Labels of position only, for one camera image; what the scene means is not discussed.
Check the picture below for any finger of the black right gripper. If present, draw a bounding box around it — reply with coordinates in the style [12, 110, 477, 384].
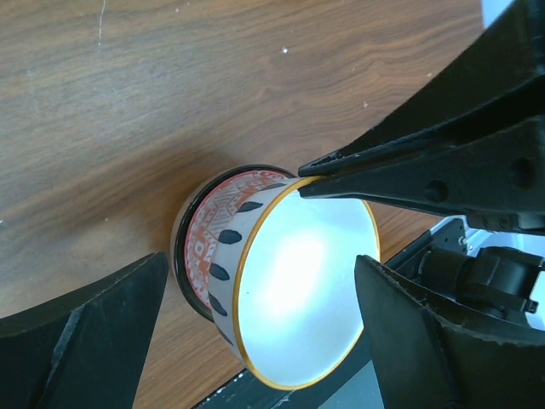
[299, 1, 544, 176]
[299, 115, 544, 233]

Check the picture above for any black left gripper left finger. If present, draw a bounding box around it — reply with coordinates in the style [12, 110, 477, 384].
[1, 252, 169, 408]

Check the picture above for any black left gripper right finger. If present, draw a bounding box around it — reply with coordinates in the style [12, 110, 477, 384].
[354, 256, 544, 408]

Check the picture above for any red patterned ceramic bowl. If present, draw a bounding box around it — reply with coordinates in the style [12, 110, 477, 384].
[183, 169, 293, 310]

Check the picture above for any beige black rimmed bowl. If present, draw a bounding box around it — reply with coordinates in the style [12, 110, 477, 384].
[169, 164, 295, 323]

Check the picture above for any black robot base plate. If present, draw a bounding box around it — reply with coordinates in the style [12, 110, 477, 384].
[186, 216, 545, 409]

